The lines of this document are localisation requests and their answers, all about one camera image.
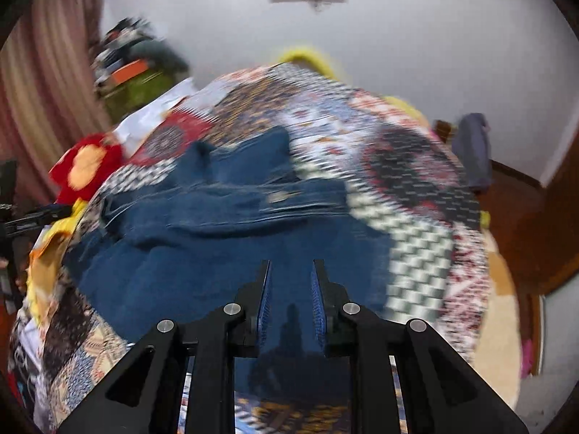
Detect green patterned box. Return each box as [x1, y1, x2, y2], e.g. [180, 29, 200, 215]
[103, 71, 178, 123]

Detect yellow headboard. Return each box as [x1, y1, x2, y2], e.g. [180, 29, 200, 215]
[275, 44, 347, 83]

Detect mustard yellow cloth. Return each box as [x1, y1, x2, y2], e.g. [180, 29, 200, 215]
[25, 199, 89, 322]

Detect wooden bedpost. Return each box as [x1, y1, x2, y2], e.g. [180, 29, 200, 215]
[433, 119, 455, 145]

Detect red plush toy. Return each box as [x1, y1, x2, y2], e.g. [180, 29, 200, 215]
[47, 132, 125, 205]

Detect striped brown curtain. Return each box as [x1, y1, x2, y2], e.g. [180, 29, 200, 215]
[0, 0, 114, 200]

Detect blue denim jacket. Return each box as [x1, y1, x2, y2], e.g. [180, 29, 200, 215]
[62, 125, 395, 401]

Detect grey backpack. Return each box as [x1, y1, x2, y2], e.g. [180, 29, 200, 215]
[451, 113, 495, 193]

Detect pink cloth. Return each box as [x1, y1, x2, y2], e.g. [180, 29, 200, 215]
[520, 339, 537, 380]

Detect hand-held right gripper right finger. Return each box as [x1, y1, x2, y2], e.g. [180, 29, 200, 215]
[312, 260, 530, 434]

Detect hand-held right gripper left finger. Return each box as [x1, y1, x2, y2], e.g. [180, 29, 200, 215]
[56, 260, 272, 434]

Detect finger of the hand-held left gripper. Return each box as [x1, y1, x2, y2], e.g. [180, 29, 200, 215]
[0, 205, 74, 238]

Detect pile of clothes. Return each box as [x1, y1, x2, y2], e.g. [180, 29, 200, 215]
[90, 17, 190, 89]

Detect white cloth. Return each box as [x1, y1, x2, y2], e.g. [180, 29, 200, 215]
[111, 77, 196, 154]

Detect orange box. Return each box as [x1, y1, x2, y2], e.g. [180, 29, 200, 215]
[111, 59, 150, 86]

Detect patchwork printed blanket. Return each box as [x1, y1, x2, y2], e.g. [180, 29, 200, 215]
[8, 62, 495, 434]

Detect cream bed sheet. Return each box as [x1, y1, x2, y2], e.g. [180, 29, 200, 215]
[470, 253, 522, 410]

